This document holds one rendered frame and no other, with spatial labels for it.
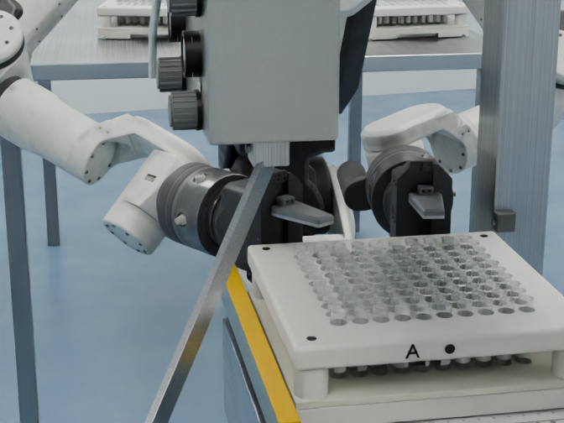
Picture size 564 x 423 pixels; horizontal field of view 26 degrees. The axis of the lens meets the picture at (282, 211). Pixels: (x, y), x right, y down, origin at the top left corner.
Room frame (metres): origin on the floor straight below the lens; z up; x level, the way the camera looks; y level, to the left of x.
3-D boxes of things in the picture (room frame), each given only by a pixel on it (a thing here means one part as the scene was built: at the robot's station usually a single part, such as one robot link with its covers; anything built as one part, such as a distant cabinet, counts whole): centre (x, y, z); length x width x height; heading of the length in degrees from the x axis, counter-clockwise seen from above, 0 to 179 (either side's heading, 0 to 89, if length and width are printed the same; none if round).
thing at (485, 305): (0.92, -0.17, 0.93); 0.01 x 0.01 x 0.07
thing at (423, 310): (0.91, -0.11, 0.93); 0.01 x 0.01 x 0.07
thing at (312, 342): (0.99, -0.11, 0.95); 0.25 x 0.24 x 0.02; 10
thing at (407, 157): (1.22, -0.14, 0.96); 0.12 x 0.10 x 0.13; 2
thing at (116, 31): (2.85, 0.29, 0.89); 0.24 x 0.24 x 0.02; 87
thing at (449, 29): (2.86, -0.28, 0.89); 0.24 x 0.24 x 0.02; 13
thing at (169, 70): (1.10, 0.10, 1.12); 0.03 x 0.03 x 0.05; 10
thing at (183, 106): (0.98, 0.08, 1.12); 0.03 x 0.03 x 0.04; 10
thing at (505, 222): (1.19, -0.23, 0.95); 0.02 x 0.01 x 0.02; 100
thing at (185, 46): (0.98, 0.07, 1.16); 0.04 x 0.01 x 0.04; 10
